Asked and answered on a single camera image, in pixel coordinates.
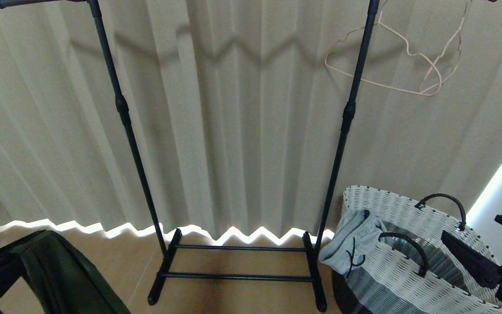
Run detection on black clothes rack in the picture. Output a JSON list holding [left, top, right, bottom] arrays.
[[0, 0, 499, 313]]

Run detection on pale grey shorts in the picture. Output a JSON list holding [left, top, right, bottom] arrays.
[[318, 208, 387, 277]]

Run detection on green printed t-shirt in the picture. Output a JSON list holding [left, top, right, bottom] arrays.
[[15, 230, 132, 314]]

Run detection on white laundry basket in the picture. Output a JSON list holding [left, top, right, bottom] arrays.
[[331, 185, 502, 314]]

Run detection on pink clothes hanger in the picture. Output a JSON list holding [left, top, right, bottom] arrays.
[[418, 0, 472, 95], [324, 12, 444, 98]]

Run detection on beige curtain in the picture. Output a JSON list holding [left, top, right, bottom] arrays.
[[0, 0, 502, 241]]

